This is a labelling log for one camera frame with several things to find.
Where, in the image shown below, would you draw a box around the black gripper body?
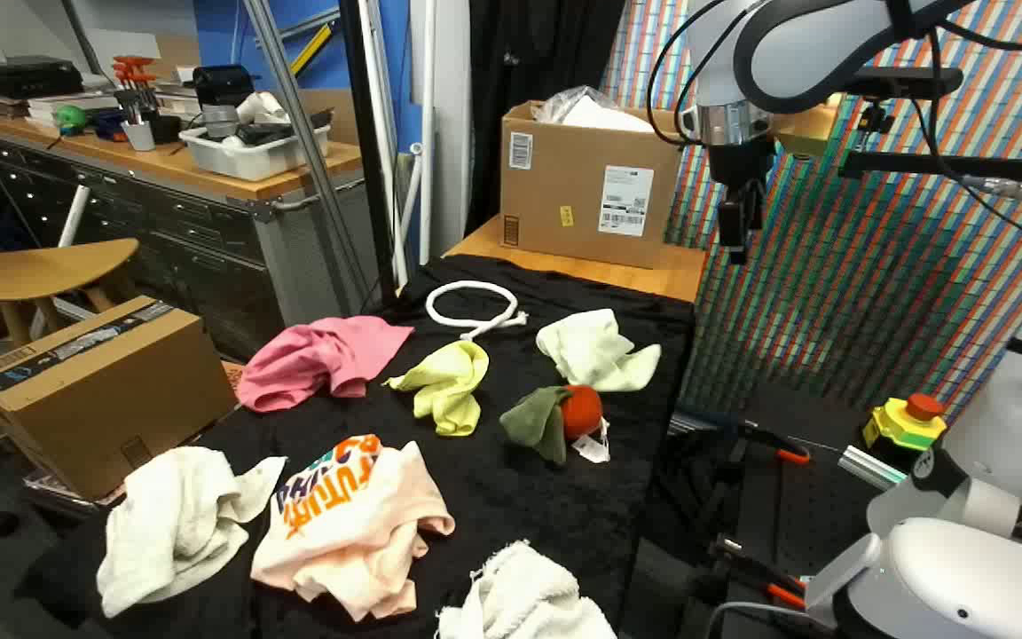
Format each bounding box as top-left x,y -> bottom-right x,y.
706,130 -> 780,236

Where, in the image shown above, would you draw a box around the pale green towel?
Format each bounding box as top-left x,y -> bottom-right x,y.
533,305 -> 663,397

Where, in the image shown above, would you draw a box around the orange plush radish green leaves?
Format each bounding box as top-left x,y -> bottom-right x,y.
496,381 -> 616,467

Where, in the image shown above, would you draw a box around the small yellow-green towel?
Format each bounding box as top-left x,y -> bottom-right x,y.
384,337 -> 494,440

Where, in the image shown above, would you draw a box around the pink t-shirt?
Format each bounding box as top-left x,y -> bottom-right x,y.
234,313 -> 416,414

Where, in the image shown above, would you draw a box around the large white towel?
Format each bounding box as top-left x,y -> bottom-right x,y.
95,444 -> 292,621

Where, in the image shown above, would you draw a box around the colourful striped backdrop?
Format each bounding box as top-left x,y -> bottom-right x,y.
597,0 -> 1022,423

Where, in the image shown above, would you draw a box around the white packing paper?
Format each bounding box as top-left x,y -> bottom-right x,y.
533,81 -> 656,136

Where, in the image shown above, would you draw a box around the cardboard box with white label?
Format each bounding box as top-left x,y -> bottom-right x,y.
496,100 -> 684,269

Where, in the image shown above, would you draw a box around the yellow emergency stop red button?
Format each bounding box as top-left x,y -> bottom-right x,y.
863,391 -> 950,454

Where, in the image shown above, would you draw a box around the black curtain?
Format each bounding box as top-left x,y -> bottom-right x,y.
470,0 -> 633,235

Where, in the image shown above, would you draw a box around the silver metal cylinder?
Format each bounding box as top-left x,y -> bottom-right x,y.
839,440 -> 914,494

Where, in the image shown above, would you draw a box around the black table cloth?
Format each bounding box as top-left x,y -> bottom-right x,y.
24,252 -> 704,639

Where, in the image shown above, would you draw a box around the black vertical pole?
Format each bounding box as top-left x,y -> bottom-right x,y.
338,0 -> 409,298

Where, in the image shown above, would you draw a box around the small white towel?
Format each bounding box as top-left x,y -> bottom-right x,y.
432,539 -> 622,639

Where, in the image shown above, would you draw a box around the peach printed t-shirt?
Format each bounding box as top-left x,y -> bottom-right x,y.
250,430 -> 458,626

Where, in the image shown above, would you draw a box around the white plastic bin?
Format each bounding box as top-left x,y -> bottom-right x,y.
179,110 -> 334,183

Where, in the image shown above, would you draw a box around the black appliance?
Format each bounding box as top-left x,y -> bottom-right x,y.
193,65 -> 257,129

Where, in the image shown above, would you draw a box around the grey workbench wooden top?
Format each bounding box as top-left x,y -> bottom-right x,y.
0,87 -> 379,366

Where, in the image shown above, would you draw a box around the long cardboard box black tape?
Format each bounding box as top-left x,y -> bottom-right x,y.
0,294 -> 237,502

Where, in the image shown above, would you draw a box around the wooden stool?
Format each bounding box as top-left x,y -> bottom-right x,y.
0,235 -> 145,349

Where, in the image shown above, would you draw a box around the black case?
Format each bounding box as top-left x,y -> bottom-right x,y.
0,53 -> 85,104

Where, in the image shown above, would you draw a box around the black camera mount rod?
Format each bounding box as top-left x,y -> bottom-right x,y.
839,65 -> 1022,203

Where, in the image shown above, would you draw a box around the black clamp orange handle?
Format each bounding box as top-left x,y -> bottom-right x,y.
706,533 -> 813,615
732,414 -> 816,467

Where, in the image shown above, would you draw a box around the white rope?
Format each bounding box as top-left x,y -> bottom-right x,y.
424,275 -> 528,344

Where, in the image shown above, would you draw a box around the silver metal rail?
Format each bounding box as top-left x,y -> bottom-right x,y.
237,0 -> 384,313

